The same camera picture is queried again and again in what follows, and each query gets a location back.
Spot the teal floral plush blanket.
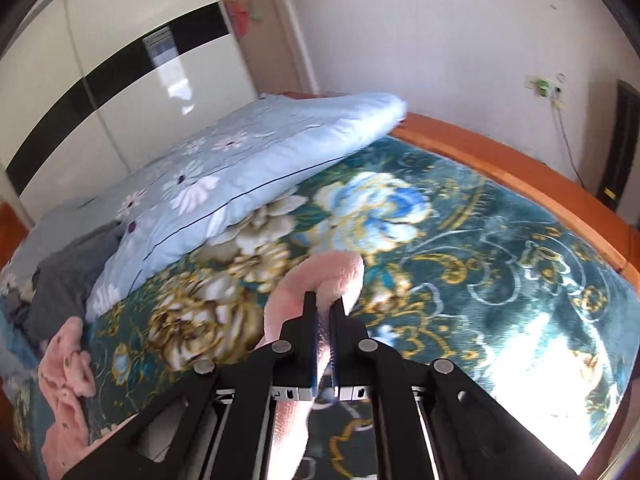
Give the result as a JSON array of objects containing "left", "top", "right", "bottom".
[{"left": 10, "top": 135, "right": 640, "bottom": 480}]

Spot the charger cable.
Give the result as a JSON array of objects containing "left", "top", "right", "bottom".
[{"left": 552, "top": 102, "right": 587, "bottom": 187}]

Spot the pink floral fleece garment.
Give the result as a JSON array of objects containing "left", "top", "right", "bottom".
[{"left": 37, "top": 252, "right": 366, "bottom": 480}]

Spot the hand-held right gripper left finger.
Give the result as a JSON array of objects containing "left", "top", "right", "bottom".
[{"left": 60, "top": 291, "right": 318, "bottom": 480}]

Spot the wall socket with green charger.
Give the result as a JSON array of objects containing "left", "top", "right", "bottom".
[{"left": 525, "top": 74, "right": 568, "bottom": 108}]

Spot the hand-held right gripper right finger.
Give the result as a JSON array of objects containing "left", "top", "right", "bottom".
[{"left": 330, "top": 299, "right": 587, "bottom": 480}]

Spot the pale blue cloth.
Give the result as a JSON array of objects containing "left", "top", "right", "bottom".
[{"left": 10, "top": 195, "right": 121, "bottom": 281}]

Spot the wooden bed frame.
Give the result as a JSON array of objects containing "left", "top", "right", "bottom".
[{"left": 260, "top": 91, "right": 640, "bottom": 311}]

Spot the hanging red garment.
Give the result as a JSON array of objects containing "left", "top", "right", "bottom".
[{"left": 225, "top": 0, "right": 252, "bottom": 39}]

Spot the wooden door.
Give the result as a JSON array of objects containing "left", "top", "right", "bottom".
[{"left": 217, "top": 0, "right": 321, "bottom": 98}]

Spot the light blue floral quilt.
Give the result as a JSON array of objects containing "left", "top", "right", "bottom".
[{"left": 85, "top": 91, "right": 407, "bottom": 323}]

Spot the white wardrobe with black stripe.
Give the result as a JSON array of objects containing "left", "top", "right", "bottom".
[{"left": 0, "top": 0, "right": 258, "bottom": 221}]

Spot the grey cloth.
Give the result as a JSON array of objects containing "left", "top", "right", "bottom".
[{"left": 10, "top": 220, "right": 123, "bottom": 346}]

